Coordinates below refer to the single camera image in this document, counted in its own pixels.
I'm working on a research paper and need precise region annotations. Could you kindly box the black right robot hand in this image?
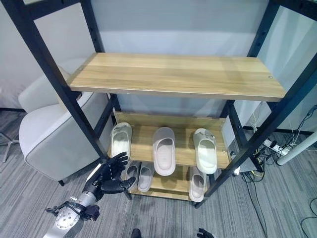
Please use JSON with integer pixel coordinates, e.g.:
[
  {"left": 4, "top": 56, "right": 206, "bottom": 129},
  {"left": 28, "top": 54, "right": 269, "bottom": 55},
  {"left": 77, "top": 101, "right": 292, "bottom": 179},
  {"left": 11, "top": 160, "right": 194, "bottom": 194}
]
[{"left": 197, "top": 228, "right": 215, "bottom": 238}]

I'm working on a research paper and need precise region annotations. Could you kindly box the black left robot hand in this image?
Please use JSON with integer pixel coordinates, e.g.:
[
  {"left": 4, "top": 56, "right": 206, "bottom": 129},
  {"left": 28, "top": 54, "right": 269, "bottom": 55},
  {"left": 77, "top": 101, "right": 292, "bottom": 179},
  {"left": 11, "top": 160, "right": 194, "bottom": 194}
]
[{"left": 86, "top": 152, "right": 137, "bottom": 196}]

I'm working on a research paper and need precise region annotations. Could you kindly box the cream slide slipper with charms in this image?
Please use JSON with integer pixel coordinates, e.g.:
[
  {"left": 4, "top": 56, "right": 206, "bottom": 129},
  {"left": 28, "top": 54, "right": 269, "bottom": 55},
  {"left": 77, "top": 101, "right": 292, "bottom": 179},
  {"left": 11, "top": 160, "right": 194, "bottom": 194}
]
[
  {"left": 110, "top": 122, "right": 133, "bottom": 158},
  {"left": 193, "top": 128, "right": 218, "bottom": 175}
]

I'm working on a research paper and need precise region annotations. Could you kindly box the large pinkish-beige cloth slipper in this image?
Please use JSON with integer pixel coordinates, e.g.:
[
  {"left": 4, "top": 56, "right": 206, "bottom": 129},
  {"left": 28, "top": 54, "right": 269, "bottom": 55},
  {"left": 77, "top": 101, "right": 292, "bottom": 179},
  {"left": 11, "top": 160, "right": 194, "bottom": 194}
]
[{"left": 152, "top": 126, "right": 177, "bottom": 176}]

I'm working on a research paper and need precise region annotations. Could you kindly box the low wooden shelf board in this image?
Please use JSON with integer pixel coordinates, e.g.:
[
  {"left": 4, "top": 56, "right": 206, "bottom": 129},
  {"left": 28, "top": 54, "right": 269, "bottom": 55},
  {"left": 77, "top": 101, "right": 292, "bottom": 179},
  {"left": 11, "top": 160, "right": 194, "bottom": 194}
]
[{"left": 120, "top": 160, "right": 211, "bottom": 202}]

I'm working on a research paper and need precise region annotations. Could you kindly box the white upholstered armchair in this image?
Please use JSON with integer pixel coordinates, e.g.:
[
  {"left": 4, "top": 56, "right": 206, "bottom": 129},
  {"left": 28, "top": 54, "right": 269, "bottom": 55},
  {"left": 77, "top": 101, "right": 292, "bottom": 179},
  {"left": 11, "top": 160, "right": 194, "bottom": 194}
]
[{"left": 18, "top": 66, "right": 115, "bottom": 187}]

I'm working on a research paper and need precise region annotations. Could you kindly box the wooden shelf board with backboard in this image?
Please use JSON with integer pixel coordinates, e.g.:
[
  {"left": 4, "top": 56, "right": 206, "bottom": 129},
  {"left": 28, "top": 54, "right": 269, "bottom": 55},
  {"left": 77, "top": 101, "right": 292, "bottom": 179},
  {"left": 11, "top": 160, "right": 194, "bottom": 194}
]
[{"left": 107, "top": 111, "right": 232, "bottom": 170}]

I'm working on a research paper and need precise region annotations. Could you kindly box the grey chair base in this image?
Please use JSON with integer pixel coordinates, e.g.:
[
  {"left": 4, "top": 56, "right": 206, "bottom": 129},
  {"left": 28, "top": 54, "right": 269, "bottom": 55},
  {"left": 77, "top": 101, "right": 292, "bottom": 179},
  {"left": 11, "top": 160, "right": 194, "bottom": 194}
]
[{"left": 0, "top": 131, "right": 20, "bottom": 163}]

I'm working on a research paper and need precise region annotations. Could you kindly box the white power strip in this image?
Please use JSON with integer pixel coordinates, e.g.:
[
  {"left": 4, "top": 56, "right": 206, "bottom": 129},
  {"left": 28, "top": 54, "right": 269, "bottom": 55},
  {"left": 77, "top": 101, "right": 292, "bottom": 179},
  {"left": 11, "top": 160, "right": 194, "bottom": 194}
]
[{"left": 263, "top": 139, "right": 293, "bottom": 156}]

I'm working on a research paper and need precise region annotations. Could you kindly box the large wooden shelf board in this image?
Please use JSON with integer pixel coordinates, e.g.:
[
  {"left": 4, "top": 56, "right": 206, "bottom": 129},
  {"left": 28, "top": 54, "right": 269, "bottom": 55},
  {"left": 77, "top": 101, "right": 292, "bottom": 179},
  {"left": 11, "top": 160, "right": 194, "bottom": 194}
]
[{"left": 68, "top": 52, "right": 286, "bottom": 102}]

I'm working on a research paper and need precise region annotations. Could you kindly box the white table leg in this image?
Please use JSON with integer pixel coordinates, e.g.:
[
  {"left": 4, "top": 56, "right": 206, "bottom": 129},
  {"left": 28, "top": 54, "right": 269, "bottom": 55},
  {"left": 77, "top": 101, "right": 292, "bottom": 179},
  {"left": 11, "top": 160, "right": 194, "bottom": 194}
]
[{"left": 276, "top": 132, "right": 317, "bottom": 166}]

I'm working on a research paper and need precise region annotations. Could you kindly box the black cable on floor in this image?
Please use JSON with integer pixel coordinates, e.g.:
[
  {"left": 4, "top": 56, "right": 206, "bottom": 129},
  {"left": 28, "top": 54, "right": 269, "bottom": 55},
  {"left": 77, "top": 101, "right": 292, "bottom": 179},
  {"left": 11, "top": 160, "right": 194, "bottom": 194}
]
[{"left": 241, "top": 171, "right": 275, "bottom": 238}]

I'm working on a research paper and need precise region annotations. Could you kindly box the yellow cable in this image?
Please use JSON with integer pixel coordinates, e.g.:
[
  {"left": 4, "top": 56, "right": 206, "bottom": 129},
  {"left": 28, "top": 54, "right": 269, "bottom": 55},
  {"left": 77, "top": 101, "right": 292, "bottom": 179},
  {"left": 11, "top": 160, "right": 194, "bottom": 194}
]
[{"left": 250, "top": 158, "right": 264, "bottom": 178}]

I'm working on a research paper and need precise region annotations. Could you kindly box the black metal shoe rack frame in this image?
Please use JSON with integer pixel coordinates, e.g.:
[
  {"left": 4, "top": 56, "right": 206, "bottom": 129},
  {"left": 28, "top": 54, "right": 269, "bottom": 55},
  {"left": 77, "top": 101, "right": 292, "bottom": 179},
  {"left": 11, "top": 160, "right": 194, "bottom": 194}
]
[{"left": 6, "top": 0, "right": 317, "bottom": 208}]

